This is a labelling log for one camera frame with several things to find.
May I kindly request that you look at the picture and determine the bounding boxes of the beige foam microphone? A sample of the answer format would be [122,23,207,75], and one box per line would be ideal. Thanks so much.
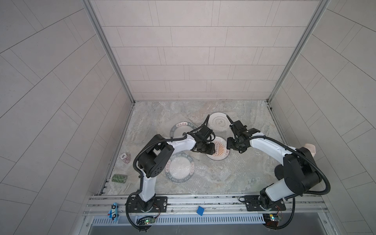
[304,144,316,157]

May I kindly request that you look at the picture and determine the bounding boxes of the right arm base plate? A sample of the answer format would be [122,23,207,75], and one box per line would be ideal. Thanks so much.
[239,195,286,212]

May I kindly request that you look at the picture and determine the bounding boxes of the circuit board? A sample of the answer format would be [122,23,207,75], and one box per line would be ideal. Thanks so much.
[136,215,157,226]
[263,213,283,228]

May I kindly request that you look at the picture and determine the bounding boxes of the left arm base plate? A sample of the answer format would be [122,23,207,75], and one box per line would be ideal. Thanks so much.
[126,195,168,213]

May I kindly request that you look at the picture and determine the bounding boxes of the blue square tag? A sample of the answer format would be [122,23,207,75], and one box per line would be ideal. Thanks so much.
[196,206,205,216]

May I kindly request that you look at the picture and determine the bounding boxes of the white plate concentric rings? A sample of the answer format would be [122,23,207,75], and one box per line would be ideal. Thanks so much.
[207,112,232,132]

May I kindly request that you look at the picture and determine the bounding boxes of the green rimmed plate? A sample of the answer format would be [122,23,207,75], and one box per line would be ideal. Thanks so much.
[169,121,196,138]
[164,152,195,184]

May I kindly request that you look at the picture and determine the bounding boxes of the left circuit board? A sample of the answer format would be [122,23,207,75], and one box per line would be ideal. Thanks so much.
[136,215,157,226]

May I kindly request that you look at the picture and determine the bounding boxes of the green rimmed plate near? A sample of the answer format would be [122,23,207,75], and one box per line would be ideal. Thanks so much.
[164,152,195,184]

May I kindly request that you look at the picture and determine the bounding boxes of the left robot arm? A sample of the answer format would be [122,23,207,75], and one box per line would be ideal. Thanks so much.
[125,116,215,213]

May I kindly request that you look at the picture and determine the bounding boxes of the green patterned roll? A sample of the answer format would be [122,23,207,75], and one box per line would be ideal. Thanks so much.
[111,174,128,184]

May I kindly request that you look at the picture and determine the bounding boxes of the pink patterned small object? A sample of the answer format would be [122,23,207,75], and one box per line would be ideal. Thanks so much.
[119,152,131,164]

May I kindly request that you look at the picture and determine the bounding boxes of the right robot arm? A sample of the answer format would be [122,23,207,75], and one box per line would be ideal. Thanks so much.
[226,116,331,211]

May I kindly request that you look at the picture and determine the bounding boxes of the orange sunburst dinner plate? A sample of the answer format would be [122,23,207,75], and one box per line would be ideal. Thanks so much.
[206,137,230,161]

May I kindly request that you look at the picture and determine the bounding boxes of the right circuit board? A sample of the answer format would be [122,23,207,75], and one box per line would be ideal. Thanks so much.
[263,213,283,228]

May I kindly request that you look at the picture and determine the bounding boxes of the green rimmed plate far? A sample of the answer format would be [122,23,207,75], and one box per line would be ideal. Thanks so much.
[169,121,196,138]

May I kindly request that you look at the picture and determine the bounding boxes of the bubble wrap sheet near plate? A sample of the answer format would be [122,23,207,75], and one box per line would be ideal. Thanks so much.
[156,150,210,194]

